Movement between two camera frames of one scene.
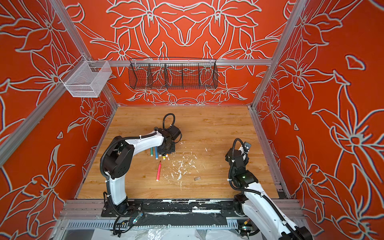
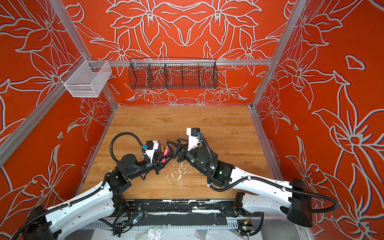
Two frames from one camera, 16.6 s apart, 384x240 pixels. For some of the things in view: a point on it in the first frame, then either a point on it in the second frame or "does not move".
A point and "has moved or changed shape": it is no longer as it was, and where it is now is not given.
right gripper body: x=231 y=155 -> x=181 y=153
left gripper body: x=166 y=149 -> x=157 y=163
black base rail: x=133 y=208 does not move
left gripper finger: x=162 y=150 -> x=159 y=161
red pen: x=159 y=172 has moved or changed shape
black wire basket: x=172 y=73 does not move
